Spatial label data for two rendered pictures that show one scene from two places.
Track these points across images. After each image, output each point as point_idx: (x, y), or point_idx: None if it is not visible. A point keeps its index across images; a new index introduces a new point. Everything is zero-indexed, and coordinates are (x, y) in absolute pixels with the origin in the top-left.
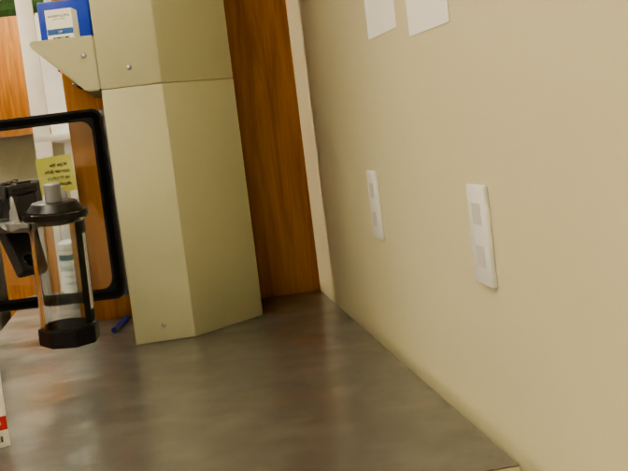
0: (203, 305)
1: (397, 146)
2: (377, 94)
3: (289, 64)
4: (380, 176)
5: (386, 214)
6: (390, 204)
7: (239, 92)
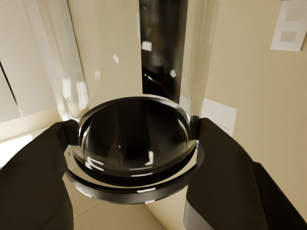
0: None
1: (213, 56)
2: (238, 84)
3: None
4: (262, 45)
5: (263, 21)
6: (247, 28)
7: None
